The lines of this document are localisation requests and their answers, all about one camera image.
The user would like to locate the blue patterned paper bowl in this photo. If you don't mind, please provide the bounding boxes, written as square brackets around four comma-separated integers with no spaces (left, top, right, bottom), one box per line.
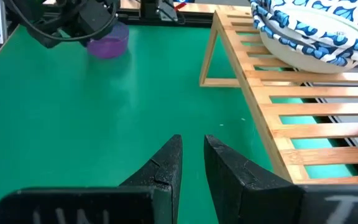
[249,0,358,68]
[253,12,358,75]

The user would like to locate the slatted wooden shelf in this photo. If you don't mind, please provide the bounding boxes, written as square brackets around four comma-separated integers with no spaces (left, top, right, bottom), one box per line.
[199,4,358,187]

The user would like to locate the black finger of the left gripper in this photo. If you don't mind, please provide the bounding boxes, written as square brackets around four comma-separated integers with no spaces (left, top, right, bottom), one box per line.
[78,0,118,35]

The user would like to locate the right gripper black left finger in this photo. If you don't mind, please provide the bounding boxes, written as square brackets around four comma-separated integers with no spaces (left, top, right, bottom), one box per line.
[0,134,183,224]

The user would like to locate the green table mat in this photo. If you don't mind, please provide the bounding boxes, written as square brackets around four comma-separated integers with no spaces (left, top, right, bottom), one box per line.
[0,24,358,224]

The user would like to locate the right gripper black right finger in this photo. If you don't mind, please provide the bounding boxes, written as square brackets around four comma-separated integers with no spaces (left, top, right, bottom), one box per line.
[203,134,358,224]

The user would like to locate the purple plastic bowl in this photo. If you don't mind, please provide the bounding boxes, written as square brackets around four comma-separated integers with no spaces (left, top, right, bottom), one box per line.
[86,21,130,60]

